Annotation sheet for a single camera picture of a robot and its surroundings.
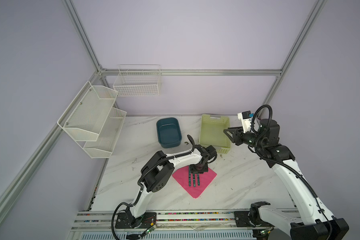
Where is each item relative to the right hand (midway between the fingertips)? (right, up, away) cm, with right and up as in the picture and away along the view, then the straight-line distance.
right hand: (226, 129), depth 70 cm
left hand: (-11, -26, +18) cm, 33 cm away
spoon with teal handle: (-17, -29, +18) cm, 38 cm away
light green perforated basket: (+1, -3, +41) cm, 41 cm away
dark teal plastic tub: (-32, -3, +40) cm, 51 cm away
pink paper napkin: (-7, -29, +16) cm, 34 cm away
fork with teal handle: (-14, -30, +16) cm, 37 cm away
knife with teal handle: (-12, -30, +16) cm, 36 cm away
